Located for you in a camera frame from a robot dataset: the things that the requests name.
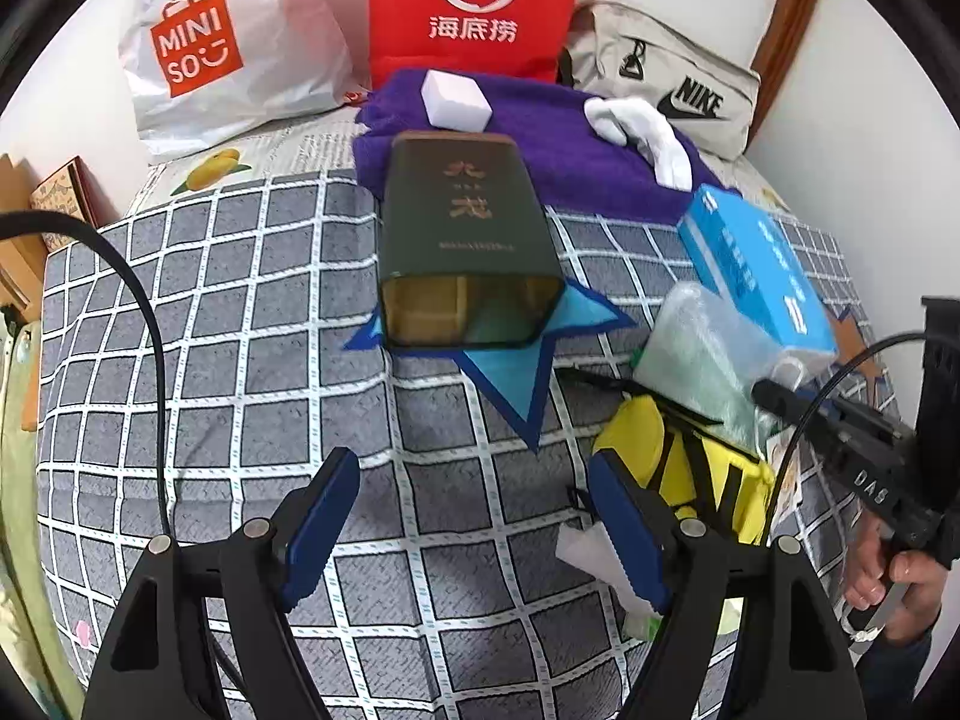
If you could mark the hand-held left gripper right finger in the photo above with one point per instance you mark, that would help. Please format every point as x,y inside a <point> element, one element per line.
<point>622,532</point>

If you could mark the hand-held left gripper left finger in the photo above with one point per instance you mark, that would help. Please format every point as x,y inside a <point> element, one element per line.
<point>322,532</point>

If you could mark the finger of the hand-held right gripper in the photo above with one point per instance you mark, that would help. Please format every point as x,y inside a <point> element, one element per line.
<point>787,401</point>

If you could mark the white and green sachet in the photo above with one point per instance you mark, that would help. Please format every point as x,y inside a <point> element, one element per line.
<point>585,551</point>

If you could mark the translucent green plastic packet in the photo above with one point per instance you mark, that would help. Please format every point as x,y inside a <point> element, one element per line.
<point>697,360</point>

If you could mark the dark green tin box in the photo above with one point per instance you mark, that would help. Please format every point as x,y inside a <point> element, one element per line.
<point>465,240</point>

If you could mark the person's right forearm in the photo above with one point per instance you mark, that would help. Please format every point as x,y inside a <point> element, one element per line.
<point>892,679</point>

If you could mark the person's right hand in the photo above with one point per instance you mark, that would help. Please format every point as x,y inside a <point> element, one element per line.
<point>911,592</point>

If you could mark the blue tissue pack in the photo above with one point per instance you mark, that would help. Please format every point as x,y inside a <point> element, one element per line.
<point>750,270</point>

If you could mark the grey checkered blanket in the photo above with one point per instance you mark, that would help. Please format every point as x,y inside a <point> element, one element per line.
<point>225,315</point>

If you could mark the white socks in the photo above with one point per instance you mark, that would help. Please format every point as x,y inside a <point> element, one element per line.
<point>660,142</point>

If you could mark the light green cloth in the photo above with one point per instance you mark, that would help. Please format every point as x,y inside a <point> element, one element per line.
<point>30,540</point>

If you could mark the purple towel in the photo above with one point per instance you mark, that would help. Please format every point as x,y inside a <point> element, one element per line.
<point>555,142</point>

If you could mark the beige waist bag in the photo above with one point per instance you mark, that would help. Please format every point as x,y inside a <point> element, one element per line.
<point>675,60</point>

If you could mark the fruit print bed sheet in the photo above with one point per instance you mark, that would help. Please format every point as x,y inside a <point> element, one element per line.
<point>217,165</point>

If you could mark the wooden bedside cabinet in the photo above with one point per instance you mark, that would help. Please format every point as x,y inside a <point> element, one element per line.
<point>19,262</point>

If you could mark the patterned cardboard box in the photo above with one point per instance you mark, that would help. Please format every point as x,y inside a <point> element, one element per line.
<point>71,195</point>

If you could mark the white rectangular block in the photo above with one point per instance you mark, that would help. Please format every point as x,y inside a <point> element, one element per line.
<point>454,101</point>

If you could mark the white plastic shopping bag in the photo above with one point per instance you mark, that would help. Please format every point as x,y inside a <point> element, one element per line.
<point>262,30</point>

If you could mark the red paper bag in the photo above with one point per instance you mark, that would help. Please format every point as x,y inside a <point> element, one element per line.
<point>397,15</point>

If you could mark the wooden frame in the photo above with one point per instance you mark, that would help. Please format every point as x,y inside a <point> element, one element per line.
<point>787,30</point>

